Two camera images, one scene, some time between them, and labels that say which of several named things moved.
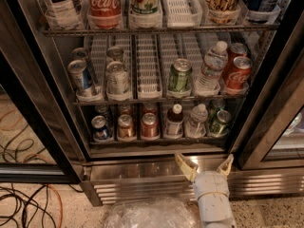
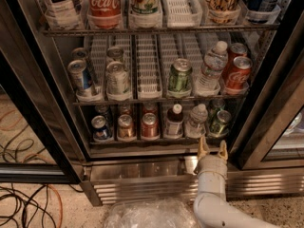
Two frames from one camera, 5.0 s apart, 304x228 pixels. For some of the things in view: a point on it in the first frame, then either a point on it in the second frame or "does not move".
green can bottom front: [218, 127] does not move
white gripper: [209, 182] → [211, 164]
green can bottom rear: [216, 104] does not move
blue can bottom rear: [103, 110] does not move
